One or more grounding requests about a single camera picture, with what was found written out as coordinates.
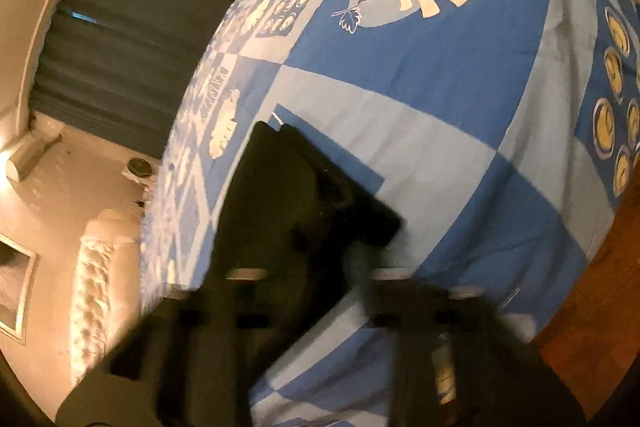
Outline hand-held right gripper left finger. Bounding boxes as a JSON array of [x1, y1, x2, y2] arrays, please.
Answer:
[[56, 264, 273, 427]]

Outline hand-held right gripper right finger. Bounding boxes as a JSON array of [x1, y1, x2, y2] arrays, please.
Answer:
[[347, 247, 587, 427]]

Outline black pants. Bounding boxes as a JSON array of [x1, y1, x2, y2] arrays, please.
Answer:
[[202, 121, 407, 378]]

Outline small round fan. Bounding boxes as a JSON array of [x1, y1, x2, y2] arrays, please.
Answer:
[[125, 157, 154, 180]]

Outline bed with blue patterned sheet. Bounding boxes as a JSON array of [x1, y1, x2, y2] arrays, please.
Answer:
[[137, 0, 640, 427]]

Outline dark green curtain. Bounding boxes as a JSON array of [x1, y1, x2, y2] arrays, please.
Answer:
[[31, 0, 266, 158]]

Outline framed wall picture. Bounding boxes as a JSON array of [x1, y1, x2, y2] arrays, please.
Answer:
[[0, 234, 40, 345]]

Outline white wall air conditioner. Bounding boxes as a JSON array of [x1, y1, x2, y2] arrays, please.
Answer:
[[6, 134, 63, 182]]

